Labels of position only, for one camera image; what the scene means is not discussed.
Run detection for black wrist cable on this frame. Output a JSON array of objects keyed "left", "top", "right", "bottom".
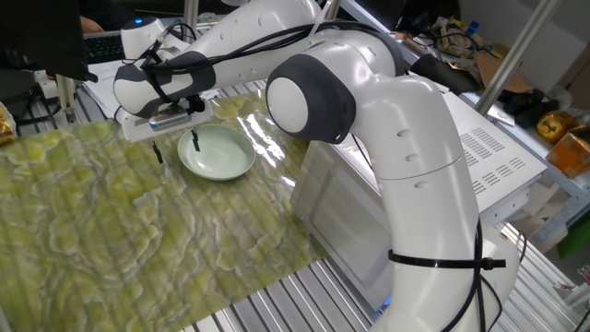
[{"left": 137, "top": 20, "right": 508, "bottom": 332}]

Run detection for silver metal strut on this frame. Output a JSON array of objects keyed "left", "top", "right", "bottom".
[{"left": 474, "top": 0, "right": 562, "bottom": 116}]

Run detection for black pouch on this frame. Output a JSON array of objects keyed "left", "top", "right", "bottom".
[{"left": 408, "top": 53, "right": 481, "bottom": 96}]

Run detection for silver bracket with blue cap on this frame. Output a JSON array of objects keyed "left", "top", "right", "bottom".
[{"left": 147, "top": 109, "right": 193, "bottom": 132}]

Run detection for printed paper stack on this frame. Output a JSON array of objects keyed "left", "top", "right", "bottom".
[{"left": 82, "top": 59, "right": 128, "bottom": 120}]

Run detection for golden snack packet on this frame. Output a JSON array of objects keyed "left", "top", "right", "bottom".
[{"left": 0, "top": 103, "right": 18, "bottom": 147}]

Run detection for silver microwave oven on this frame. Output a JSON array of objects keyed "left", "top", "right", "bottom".
[{"left": 289, "top": 91, "right": 548, "bottom": 319}]

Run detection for black monitor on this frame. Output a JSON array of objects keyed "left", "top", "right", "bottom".
[{"left": 0, "top": 0, "right": 99, "bottom": 83}]

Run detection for black keyboard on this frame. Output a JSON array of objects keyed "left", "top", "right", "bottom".
[{"left": 84, "top": 30, "right": 126, "bottom": 65}]

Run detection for pale green plate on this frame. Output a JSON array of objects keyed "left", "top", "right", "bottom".
[{"left": 177, "top": 124, "right": 257, "bottom": 182}]

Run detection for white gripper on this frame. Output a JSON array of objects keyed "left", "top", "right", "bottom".
[{"left": 120, "top": 99, "right": 215, "bottom": 165}]

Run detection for green marble pattern mat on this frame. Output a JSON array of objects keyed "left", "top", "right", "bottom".
[{"left": 0, "top": 89, "right": 333, "bottom": 332}]

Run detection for golden round object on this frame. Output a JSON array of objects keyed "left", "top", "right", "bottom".
[{"left": 536, "top": 110, "right": 578, "bottom": 145}]

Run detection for aluminium post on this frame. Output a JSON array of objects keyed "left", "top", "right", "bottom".
[{"left": 183, "top": 0, "right": 200, "bottom": 31}]

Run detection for white power strip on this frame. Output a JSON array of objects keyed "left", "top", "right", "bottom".
[{"left": 34, "top": 68, "right": 59, "bottom": 101}]

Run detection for person forearm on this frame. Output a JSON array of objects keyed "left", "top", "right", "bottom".
[{"left": 80, "top": 16, "right": 106, "bottom": 34}]

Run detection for orange plastic bag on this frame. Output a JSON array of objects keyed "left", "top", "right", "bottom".
[{"left": 546, "top": 124, "right": 590, "bottom": 180}]

